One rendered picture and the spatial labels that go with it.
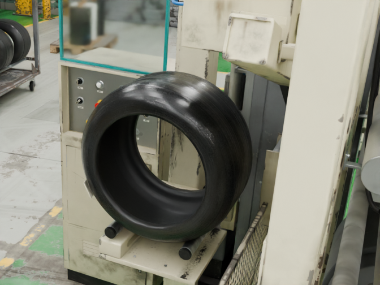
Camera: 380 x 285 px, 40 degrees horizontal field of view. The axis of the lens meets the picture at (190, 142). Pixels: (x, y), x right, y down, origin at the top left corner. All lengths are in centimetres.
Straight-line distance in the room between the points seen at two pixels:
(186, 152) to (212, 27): 90
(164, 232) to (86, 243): 121
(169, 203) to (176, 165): 16
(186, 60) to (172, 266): 73
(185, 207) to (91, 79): 90
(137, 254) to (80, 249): 106
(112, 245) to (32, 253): 155
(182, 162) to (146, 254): 39
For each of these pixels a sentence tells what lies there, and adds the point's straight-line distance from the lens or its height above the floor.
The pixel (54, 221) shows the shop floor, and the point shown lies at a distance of 366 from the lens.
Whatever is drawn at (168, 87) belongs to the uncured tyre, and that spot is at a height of 144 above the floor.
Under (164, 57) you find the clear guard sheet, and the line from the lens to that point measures 231.
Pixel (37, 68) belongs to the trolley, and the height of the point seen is 26.
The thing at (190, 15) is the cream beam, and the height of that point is 171.
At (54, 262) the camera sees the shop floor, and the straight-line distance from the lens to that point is 327.
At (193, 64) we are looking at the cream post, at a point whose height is 144.
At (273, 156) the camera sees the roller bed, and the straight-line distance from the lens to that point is 182.
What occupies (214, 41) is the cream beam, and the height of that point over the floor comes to 166.
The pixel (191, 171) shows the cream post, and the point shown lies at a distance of 202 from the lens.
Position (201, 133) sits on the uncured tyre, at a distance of 153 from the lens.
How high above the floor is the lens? 189
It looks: 22 degrees down
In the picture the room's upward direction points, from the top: 4 degrees clockwise
